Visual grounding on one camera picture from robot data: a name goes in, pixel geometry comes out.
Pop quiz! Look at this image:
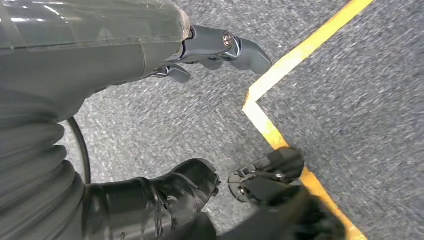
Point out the yellow floor tape marking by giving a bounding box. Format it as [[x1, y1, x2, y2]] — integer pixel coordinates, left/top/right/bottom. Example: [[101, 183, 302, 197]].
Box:
[[242, 0, 375, 240]]

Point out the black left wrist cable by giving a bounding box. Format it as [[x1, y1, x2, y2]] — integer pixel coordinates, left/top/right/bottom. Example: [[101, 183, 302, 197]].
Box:
[[66, 116, 92, 185]]

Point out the black robot foot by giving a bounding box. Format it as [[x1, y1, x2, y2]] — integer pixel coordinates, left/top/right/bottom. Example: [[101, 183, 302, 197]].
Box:
[[261, 183, 347, 240]]

